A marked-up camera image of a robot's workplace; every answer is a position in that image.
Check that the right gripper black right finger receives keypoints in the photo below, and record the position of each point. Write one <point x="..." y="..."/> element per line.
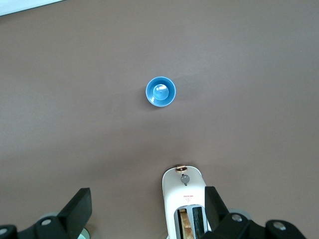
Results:
<point x="219" y="219"/>

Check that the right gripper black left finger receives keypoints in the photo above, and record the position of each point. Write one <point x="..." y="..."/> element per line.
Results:
<point x="67" y="219"/>

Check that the pale green bowl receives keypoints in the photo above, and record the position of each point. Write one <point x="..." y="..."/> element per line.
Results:
<point x="86" y="235"/>

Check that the blue plastic cup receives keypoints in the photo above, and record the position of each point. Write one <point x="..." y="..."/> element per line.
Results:
<point x="160" y="92"/>

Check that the cream white toaster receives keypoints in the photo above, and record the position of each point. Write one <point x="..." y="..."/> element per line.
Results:
<point x="179" y="199"/>

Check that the brown bread slice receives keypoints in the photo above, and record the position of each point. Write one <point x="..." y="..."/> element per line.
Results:
<point x="187" y="224"/>

